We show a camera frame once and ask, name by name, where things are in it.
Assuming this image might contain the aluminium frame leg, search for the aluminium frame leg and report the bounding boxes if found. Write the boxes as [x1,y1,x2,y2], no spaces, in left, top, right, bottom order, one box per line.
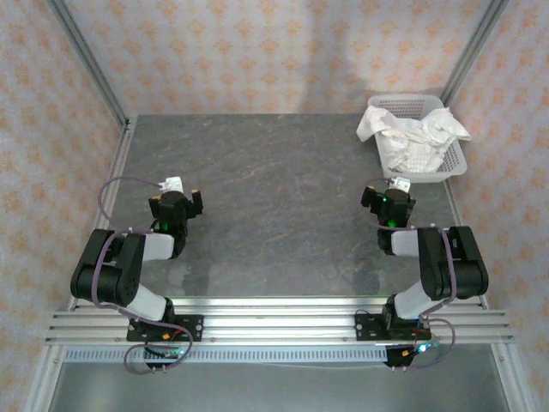
[23,342,65,412]
[491,342,540,412]

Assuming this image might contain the small controller circuit board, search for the small controller circuit board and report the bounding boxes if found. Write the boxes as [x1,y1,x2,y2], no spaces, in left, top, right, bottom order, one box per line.
[401,341,443,358]
[145,345,186,361]

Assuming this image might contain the aluminium frame post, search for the aluminium frame post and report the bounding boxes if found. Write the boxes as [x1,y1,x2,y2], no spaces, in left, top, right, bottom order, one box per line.
[439,0,511,106]
[45,0,132,130]

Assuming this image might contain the slotted grey cable tray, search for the slotted grey cable tray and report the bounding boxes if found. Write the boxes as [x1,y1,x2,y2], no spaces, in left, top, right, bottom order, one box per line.
[63,346,389,365]

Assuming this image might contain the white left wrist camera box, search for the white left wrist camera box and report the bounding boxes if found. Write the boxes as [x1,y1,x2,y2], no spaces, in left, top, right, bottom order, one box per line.
[157,175,185,195]

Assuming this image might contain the white perforated plastic basket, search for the white perforated plastic basket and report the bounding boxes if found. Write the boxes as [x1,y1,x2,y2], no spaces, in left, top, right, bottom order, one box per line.
[367,94,468,185]

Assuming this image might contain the aluminium mounting rails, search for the aluminium mounting rails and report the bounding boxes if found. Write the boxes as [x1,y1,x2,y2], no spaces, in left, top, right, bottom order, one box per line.
[45,295,515,344]

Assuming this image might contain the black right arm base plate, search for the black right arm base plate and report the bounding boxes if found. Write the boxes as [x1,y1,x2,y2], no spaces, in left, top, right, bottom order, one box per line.
[354,312,432,343]

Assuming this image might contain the white t-shirt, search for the white t-shirt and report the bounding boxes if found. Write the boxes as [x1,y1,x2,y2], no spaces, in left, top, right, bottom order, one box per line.
[356,105,472,175]

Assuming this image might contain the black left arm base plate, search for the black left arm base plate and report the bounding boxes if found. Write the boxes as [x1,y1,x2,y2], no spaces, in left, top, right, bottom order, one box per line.
[126,314,205,343]

